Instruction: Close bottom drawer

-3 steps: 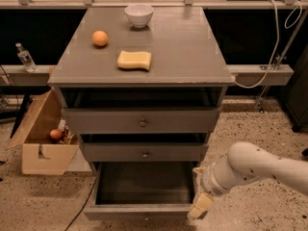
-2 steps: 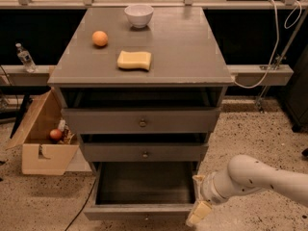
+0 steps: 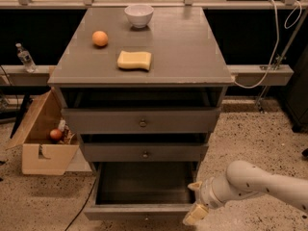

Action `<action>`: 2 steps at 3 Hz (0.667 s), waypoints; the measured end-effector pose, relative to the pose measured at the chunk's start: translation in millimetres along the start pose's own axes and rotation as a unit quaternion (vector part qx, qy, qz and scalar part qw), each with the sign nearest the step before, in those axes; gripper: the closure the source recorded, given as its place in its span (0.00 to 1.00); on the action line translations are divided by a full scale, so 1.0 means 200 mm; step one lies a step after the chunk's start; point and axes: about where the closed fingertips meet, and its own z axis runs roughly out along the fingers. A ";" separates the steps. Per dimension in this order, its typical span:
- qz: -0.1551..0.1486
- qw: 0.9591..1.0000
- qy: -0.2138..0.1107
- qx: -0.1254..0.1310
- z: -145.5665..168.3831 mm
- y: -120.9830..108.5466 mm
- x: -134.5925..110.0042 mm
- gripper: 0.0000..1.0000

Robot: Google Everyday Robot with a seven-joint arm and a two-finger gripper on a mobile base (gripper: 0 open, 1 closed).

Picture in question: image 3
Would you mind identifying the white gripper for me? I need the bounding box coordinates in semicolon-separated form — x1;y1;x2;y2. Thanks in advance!
183;177;223;225

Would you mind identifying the grey bottom drawer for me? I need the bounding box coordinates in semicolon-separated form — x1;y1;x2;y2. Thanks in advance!
85;162;196;220

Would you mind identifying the dark cabinet at right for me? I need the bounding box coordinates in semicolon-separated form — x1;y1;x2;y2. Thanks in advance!
281;46;308;132

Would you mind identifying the clear plastic water bottle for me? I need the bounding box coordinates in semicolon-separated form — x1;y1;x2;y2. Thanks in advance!
15;43;37;73

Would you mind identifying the black floor cable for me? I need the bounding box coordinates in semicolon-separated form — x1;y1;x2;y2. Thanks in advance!
64;176;98;231

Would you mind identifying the grey top drawer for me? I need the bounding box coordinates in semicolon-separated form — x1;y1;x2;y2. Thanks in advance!
62;94;220;134

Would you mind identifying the yellow sponge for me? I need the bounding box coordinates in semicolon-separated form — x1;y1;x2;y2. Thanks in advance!
116;51;152;70

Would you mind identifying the grey drawer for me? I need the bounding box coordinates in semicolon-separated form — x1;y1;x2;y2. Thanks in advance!
85;162;196;220
62;94;220;134
80;133;209;162

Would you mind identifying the grey middle drawer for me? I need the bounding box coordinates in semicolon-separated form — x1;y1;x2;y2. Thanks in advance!
80;133;209;162

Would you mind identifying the white ceramic bowl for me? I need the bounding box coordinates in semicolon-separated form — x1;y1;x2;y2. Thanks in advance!
124;5;154;28

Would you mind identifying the orange fruit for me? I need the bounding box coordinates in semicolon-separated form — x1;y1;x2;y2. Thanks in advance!
92;31;109;47

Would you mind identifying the red apple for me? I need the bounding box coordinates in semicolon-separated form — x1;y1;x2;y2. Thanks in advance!
49;129;63;141

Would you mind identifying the metal railing beam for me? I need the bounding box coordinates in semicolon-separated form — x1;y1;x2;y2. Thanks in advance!
0;64;294;86

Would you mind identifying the grey drawer cabinet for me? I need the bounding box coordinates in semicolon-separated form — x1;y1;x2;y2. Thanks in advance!
47;5;235;173

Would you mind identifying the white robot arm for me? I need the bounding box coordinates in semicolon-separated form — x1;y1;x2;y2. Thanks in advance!
183;161;308;225

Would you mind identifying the open cardboard box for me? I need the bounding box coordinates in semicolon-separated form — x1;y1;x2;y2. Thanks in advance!
8;90;83;175

